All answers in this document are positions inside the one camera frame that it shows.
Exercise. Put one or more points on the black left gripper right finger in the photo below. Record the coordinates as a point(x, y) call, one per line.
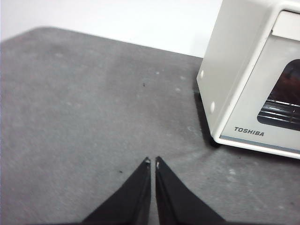
point(173, 199)

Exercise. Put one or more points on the white Toshiba toaster oven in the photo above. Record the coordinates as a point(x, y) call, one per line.
point(225, 58)

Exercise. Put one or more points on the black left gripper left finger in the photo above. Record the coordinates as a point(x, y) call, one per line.
point(133, 199)

